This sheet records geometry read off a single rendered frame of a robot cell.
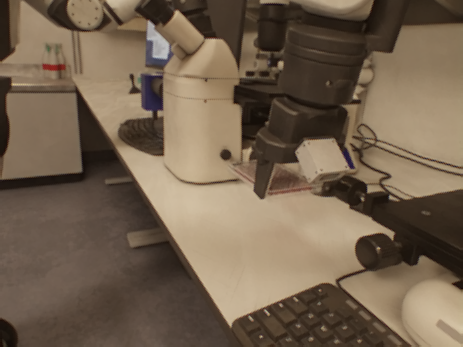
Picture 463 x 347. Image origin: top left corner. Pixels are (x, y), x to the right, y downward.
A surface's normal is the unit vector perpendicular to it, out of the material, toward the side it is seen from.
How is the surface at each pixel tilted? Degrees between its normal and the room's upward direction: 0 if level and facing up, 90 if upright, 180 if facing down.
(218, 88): 90
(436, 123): 90
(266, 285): 0
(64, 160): 90
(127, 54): 90
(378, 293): 0
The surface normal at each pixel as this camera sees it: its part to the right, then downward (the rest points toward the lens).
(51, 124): 0.44, 0.29
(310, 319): -0.03, -0.94
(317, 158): 0.33, -0.52
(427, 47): -0.90, 0.09
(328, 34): -0.09, -0.32
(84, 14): 0.18, 0.31
